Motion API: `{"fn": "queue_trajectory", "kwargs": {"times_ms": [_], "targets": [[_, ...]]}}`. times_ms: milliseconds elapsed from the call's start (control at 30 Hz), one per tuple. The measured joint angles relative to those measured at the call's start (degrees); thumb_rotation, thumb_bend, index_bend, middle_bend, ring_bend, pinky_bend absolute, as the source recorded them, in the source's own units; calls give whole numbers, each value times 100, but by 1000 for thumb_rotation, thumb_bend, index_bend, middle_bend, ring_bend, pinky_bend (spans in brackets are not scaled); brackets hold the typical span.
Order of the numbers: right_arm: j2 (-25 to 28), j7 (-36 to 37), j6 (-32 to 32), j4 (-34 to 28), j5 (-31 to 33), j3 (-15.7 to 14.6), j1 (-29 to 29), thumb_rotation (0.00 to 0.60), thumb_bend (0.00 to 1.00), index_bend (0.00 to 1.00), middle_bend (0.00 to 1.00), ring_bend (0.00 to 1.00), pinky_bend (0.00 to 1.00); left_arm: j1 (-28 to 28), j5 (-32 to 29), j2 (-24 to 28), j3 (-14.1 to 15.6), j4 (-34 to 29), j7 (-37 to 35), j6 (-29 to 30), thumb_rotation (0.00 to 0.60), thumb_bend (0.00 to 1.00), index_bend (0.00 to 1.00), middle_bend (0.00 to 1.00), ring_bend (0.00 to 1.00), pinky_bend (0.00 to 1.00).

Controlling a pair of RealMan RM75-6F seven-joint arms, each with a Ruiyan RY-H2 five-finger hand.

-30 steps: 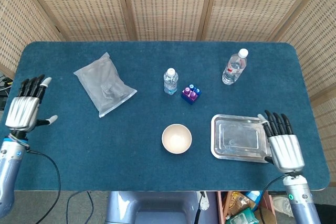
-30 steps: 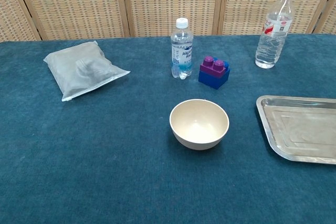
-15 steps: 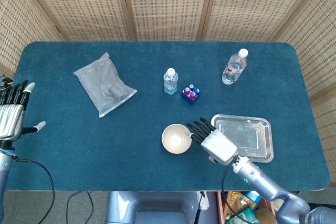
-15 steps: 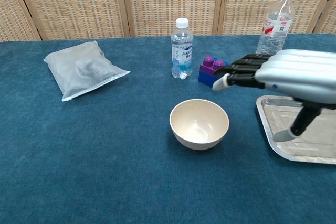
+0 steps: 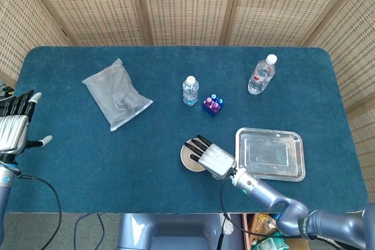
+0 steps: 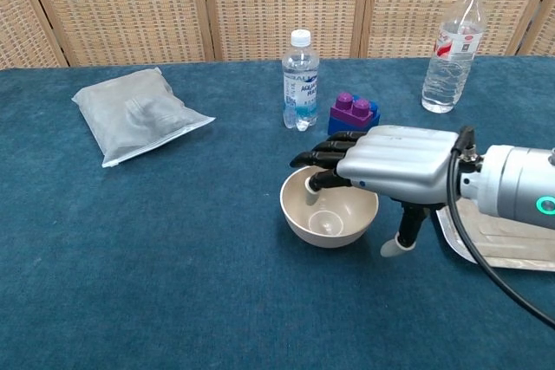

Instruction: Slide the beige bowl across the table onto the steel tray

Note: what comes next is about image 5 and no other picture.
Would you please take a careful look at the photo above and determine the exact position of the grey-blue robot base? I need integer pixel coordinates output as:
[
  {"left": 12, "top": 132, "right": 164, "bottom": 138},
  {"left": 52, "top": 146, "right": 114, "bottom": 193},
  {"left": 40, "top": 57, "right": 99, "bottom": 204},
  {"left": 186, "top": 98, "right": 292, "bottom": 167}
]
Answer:
[{"left": 117, "top": 213, "right": 244, "bottom": 250}]

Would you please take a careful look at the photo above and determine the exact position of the green snack packet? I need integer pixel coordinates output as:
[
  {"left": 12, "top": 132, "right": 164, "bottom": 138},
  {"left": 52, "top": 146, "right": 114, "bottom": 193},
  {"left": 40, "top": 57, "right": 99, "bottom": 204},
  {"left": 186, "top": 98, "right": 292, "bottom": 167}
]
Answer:
[{"left": 251, "top": 231, "right": 291, "bottom": 250}]

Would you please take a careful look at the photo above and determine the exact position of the purple toy building block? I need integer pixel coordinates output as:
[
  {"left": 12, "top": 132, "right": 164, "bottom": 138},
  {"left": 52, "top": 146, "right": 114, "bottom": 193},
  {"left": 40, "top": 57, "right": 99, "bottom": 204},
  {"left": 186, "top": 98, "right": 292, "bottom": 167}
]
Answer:
[{"left": 204, "top": 97, "right": 221, "bottom": 112}]

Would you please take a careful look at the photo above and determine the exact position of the silver metal tray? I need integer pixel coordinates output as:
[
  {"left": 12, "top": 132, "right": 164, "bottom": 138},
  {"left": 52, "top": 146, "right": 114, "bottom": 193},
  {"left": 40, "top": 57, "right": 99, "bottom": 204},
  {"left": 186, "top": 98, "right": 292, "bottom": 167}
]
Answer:
[{"left": 234, "top": 127, "right": 306, "bottom": 183}]

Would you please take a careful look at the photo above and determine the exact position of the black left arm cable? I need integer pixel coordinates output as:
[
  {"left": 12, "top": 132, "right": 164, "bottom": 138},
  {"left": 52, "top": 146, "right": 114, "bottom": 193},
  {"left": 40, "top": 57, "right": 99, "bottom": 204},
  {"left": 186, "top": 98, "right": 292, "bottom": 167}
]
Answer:
[{"left": 16, "top": 170, "right": 63, "bottom": 250}]

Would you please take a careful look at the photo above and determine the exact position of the frosted plastic zip bag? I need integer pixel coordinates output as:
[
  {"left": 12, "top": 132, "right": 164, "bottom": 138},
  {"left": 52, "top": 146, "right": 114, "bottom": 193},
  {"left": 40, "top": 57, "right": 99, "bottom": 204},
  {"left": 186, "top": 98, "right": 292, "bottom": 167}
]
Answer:
[{"left": 81, "top": 58, "right": 154, "bottom": 133}]

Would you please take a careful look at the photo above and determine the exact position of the large red-label water bottle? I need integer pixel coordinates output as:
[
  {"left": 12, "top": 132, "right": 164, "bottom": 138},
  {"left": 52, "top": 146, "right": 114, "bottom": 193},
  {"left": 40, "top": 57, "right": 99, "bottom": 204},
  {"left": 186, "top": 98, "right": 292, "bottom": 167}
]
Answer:
[{"left": 247, "top": 54, "right": 278, "bottom": 96}]

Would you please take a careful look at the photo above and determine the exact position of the blue floor cable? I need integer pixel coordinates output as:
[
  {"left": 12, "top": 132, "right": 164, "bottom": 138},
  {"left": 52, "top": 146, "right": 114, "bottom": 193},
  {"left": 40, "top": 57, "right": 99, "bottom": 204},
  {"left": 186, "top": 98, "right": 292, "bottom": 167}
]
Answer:
[{"left": 73, "top": 213, "right": 105, "bottom": 250}]

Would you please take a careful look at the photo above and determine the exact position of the small blue-label water bottle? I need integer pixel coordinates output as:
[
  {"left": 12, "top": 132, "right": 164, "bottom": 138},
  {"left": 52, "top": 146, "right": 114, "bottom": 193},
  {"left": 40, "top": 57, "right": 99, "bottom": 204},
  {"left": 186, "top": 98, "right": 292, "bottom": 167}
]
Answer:
[{"left": 182, "top": 75, "right": 200, "bottom": 107}]

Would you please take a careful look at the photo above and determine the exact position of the blue table cloth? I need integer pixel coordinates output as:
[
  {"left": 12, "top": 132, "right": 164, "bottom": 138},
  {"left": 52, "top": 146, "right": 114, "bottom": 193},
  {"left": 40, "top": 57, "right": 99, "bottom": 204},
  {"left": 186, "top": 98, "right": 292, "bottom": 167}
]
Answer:
[{"left": 6, "top": 45, "right": 370, "bottom": 214}]

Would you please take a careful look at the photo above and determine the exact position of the woven wooden folding screen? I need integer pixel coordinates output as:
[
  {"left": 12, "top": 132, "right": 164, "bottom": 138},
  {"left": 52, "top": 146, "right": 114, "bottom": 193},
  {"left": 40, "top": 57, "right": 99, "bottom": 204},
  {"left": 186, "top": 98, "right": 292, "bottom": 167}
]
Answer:
[{"left": 0, "top": 0, "right": 375, "bottom": 204}]

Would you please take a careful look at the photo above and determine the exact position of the round tan disc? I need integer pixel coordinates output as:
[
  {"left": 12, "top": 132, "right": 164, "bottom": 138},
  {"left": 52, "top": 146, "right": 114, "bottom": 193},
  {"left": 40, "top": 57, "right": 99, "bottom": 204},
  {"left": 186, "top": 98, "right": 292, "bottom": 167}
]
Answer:
[{"left": 179, "top": 141, "right": 207, "bottom": 173}]

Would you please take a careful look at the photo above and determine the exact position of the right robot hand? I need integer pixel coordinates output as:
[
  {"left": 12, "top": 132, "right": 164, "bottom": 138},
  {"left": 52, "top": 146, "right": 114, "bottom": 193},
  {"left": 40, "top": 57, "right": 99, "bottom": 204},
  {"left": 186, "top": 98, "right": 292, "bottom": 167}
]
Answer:
[{"left": 183, "top": 135, "right": 238, "bottom": 180}]

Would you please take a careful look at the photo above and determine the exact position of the orange snack packet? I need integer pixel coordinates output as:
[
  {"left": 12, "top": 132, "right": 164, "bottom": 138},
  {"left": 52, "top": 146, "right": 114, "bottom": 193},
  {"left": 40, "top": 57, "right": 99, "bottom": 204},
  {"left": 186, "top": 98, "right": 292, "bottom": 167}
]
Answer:
[{"left": 251, "top": 214, "right": 278, "bottom": 234}]

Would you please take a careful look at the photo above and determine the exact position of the blue toy building block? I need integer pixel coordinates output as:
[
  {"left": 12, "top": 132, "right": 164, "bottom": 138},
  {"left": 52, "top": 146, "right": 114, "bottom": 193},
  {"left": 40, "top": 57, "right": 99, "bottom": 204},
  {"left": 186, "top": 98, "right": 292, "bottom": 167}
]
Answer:
[{"left": 202, "top": 94, "right": 226, "bottom": 118}]

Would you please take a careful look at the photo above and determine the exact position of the cardboard box of snacks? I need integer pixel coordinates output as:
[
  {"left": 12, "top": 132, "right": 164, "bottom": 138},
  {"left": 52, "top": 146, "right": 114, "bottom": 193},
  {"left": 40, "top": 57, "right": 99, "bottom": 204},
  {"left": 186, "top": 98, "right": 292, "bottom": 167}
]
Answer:
[{"left": 241, "top": 213, "right": 309, "bottom": 250}]

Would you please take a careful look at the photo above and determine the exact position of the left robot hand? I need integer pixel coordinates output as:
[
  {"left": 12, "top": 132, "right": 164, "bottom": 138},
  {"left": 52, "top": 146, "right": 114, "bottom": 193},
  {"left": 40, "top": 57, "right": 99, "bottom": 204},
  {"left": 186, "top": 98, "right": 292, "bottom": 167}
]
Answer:
[{"left": 0, "top": 90, "right": 54, "bottom": 157}]

